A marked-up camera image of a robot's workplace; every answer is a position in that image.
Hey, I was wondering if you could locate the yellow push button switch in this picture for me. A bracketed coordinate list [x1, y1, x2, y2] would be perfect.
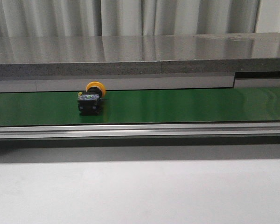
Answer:
[77, 81, 106, 115]

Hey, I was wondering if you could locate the green conveyor belt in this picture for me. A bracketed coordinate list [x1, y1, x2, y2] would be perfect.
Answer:
[0, 87, 280, 126]

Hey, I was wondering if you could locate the aluminium conveyor frame rail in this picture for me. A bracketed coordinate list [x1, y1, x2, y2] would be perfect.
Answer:
[0, 121, 280, 140]

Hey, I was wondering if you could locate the grey cabinet front panel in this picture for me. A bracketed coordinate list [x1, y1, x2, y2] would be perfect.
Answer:
[0, 71, 280, 93]

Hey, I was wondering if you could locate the grey stone countertop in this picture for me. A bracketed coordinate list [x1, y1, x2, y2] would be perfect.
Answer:
[0, 33, 280, 80]

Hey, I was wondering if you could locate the white pleated curtain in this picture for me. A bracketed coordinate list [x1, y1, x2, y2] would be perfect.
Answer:
[0, 0, 280, 37]

